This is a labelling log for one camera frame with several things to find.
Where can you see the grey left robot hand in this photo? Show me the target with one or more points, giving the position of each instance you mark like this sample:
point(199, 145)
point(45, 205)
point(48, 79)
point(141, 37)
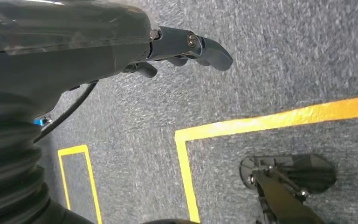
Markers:
point(58, 58)

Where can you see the blue wheeled metal rack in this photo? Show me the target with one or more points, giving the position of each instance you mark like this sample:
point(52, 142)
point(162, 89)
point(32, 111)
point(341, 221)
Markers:
point(40, 121)

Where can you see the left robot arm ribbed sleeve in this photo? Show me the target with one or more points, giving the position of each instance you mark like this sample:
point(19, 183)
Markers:
point(9, 173)

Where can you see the black robot body shell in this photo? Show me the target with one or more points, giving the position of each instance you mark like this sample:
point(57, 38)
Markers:
point(169, 222)

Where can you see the yellow floor tape square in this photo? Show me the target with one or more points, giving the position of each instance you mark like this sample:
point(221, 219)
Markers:
point(259, 122)

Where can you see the black robot foot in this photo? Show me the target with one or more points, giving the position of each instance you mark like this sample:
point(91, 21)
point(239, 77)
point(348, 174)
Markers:
point(311, 173)

